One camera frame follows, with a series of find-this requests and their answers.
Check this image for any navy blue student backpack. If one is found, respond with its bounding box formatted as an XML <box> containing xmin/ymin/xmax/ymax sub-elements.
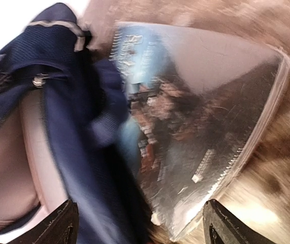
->
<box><xmin>0</xmin><ymin>3</ymin><xmax>151</xmax><ymax>243</ymax></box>

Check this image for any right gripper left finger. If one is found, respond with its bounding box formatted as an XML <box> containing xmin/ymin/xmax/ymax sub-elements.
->
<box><xmin>0</xmin><ymin>199</ymin><xmax>79</xmax><ymax>244</ymax></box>

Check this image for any blue card packet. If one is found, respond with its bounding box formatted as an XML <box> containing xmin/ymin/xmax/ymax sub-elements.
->
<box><xmin>110</xmin><ymin>21</ymin><xmax>290</xmax><ymax>241</ymax></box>

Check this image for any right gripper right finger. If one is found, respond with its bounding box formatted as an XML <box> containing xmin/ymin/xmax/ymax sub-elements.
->
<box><xmin>203</xmin><ymin>199</ymin><xmax>275</xmax><ymax>244</ymax></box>

